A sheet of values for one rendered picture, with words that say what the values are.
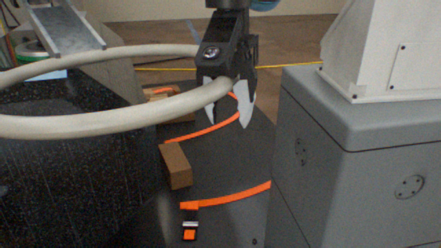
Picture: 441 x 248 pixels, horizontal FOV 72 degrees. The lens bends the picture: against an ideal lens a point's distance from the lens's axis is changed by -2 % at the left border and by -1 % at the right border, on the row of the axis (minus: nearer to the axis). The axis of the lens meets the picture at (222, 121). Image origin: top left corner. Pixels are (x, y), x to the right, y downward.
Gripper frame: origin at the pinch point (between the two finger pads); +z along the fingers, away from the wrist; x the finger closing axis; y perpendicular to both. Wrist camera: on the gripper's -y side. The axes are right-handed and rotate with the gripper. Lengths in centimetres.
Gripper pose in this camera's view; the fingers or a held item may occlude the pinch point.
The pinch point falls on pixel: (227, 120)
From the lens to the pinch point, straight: 53.3
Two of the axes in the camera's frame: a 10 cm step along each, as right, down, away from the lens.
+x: -9.3, -1.3, 3.5
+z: 0.4, 9.0, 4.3
